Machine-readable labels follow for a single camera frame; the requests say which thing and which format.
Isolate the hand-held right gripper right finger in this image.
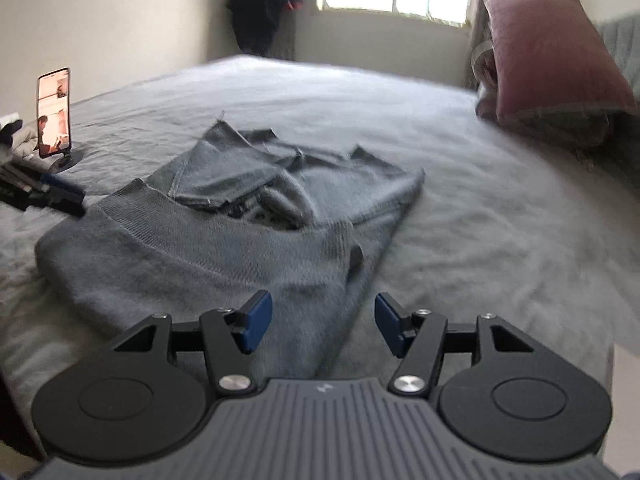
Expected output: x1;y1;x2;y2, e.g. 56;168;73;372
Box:
375;292;543;398

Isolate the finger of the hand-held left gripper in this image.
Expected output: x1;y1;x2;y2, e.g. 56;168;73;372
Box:
42;174;83;196

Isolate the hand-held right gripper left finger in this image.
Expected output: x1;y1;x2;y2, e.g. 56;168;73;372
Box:
102;290;273;398

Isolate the grey knitted sweater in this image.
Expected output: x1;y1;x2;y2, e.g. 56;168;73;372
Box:
35;119;426;381

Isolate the pile of folded clothes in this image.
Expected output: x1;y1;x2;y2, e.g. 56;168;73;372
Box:
0;114;41;163

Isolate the black round phone stand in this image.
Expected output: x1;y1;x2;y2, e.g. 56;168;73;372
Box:
40;147;85;175

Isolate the smartphone with lit screen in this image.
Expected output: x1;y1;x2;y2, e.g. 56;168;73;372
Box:
37;66;75;158

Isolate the bed with grey sheet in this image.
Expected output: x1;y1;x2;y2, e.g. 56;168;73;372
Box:
0;55;640;480

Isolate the folded grey pink duvet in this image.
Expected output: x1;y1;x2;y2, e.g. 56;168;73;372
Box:
470;42;613;148

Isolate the dark hanging jacket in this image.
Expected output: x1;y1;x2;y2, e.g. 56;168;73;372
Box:
226;0;303;56

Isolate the pink pillow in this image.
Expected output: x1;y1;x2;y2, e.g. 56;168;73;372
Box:
482;0;638;123

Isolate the grey quilted headboard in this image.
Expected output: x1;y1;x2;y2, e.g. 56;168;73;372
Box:
595;15;640;196

